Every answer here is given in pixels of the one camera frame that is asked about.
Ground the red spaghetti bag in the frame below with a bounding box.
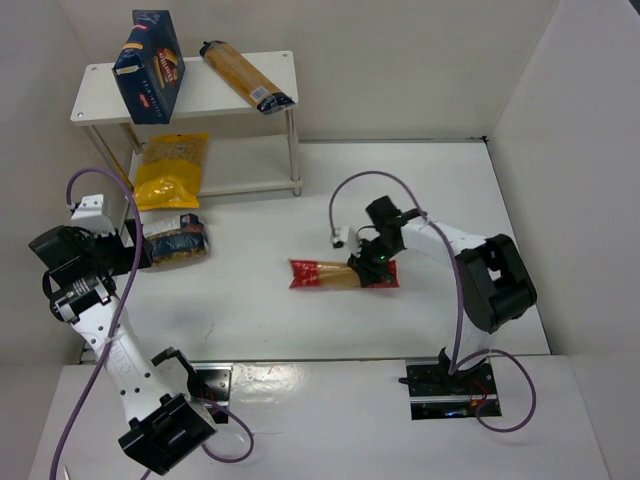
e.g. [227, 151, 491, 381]
[289, 259, 400, 290]

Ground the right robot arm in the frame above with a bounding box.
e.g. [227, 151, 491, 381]
[332, 196, 537, 387]

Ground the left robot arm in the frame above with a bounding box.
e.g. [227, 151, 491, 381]
[29, 225, 216, 475]

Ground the yellow pasta bag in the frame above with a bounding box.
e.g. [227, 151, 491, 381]
[134, 133, 209, 211]

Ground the blue pasta box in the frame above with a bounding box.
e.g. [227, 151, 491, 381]
[112, 10, 185, 125]

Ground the dark blue fusilli bag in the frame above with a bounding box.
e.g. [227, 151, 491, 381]
[143, 213, 209, 266]

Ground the dark-ended spaghetti bag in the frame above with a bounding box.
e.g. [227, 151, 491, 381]
[199, 40, 296, 115]

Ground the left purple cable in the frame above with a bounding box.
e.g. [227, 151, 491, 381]
[48, 167, 256, 480]

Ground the purple cable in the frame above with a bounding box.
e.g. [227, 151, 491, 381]
[328, 170, 537, 433]
[48, 167, 256, 480]

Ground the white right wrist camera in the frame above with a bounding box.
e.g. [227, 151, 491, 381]
[331, 226, 361, 256]

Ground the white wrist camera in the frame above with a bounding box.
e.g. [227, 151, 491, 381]
[70, 194, 117, 238]
[331, 226, 361, 256]

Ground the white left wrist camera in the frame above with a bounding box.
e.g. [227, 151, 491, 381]
[70, 194, 117, 238]

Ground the aluminium table edge rail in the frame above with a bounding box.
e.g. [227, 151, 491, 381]
[79, 353, 551, 366]

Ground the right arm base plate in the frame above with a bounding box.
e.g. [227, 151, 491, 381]
[398, 359, 501, 421]

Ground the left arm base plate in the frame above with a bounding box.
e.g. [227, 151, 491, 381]
[188, 363, 233, 408]

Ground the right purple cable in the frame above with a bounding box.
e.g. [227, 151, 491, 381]
[328, 170, 537, 433]

